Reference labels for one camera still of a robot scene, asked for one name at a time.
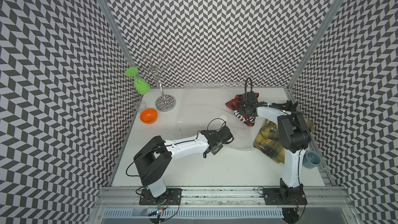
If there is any red black plaid shirt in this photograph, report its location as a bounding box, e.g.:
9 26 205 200
225 94 255 127

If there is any yellow plaid shirt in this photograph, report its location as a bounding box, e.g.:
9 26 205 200
253 117 316 164

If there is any clear plastic vacuum bag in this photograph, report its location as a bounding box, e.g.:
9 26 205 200
174 82 256 152

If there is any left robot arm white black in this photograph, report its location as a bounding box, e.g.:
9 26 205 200
132 126 234 198

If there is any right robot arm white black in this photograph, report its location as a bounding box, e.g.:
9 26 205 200
239 91 312 202

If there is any black folded shirt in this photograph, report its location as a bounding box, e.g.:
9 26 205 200
272 100 298 112

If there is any chrome glass holder stand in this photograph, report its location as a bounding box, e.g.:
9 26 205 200
143 56 176 113

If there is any orange plastic bowl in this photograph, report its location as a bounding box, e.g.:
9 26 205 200
140 108 158 124

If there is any grey blue cup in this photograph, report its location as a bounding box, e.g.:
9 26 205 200
303 151 322 169

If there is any clear plastic cup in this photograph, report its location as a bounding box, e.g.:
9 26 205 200
135 101 146 113

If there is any green plastic wine glass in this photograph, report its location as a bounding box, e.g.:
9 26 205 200
125 67 151 95

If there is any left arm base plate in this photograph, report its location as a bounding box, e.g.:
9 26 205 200
139 188 182 205

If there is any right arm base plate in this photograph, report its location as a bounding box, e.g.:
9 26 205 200
262 187 308 205

